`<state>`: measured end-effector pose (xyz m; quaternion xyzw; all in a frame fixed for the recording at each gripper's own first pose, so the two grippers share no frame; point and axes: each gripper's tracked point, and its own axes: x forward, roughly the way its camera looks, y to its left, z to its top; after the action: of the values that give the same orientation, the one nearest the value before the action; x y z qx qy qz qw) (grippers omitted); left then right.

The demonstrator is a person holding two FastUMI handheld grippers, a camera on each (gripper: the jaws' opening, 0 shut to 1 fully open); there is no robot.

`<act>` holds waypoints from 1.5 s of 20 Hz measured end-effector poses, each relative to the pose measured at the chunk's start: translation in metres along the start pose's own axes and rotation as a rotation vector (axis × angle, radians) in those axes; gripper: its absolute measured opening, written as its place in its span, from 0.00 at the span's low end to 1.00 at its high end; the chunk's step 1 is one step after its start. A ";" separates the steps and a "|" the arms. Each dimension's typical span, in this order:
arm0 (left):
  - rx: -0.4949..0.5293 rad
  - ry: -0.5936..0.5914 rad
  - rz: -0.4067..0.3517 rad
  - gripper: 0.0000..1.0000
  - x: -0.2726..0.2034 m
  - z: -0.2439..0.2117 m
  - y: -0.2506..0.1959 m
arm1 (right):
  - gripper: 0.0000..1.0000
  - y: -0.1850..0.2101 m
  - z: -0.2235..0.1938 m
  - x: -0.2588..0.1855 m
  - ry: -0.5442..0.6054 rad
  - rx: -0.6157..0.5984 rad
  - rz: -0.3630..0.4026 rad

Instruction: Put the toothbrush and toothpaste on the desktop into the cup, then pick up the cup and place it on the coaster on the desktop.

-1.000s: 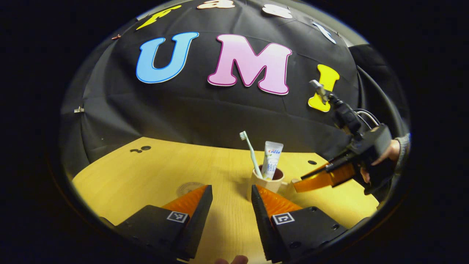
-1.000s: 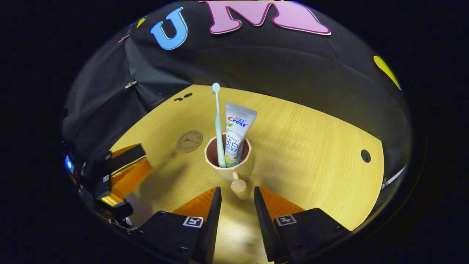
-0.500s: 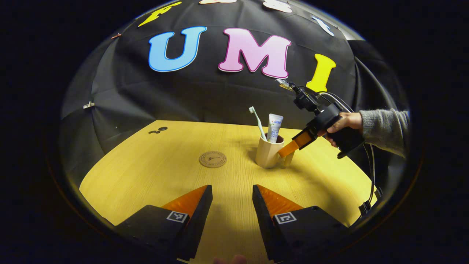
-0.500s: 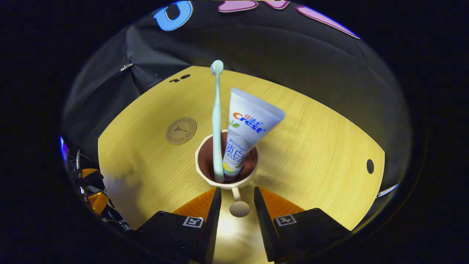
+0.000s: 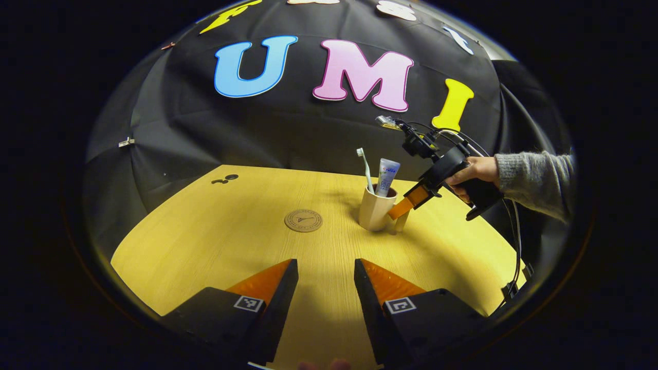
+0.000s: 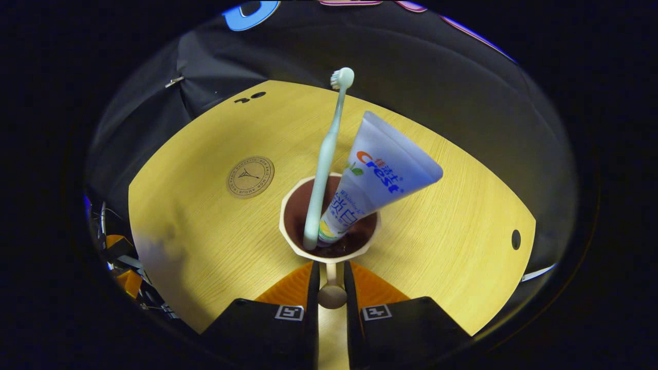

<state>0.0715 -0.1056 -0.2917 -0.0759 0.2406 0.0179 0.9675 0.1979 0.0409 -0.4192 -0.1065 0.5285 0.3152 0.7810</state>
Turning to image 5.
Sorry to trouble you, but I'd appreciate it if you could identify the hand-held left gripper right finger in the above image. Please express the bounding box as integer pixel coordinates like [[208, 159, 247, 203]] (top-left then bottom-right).
[[354, 258, 489, 368]]

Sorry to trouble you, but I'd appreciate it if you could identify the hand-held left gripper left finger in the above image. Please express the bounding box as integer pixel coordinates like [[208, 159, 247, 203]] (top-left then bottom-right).
[[159, 258, 299, 366]]

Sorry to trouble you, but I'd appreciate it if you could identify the white toothpaste tube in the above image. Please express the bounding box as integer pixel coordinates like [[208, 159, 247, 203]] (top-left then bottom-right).
[[374, 158, 401, 198]]

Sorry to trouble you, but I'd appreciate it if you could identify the beige cup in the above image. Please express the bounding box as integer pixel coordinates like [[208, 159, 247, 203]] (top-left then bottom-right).
[[358, 184, 410, 236]]

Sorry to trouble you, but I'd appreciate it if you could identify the white toothbrush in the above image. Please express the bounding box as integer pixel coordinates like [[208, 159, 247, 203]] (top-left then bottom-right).
[[356, 147, 376, 195]]

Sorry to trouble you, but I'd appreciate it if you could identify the round brown coaster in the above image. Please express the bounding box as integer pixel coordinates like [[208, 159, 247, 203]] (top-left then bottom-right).
[[284, 209, 324, 233]]

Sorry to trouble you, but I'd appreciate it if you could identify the wooden desktop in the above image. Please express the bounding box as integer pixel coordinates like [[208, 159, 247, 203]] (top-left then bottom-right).
[[111, 164, 527, 370]]

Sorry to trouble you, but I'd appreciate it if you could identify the black backdrop cloth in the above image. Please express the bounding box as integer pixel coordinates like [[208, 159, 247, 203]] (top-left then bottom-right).
[[82, 0, 574, 257]]

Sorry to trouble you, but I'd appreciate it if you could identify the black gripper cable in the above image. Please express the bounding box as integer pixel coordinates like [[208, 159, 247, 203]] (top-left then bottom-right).
[[411, 121, 535, 309]]

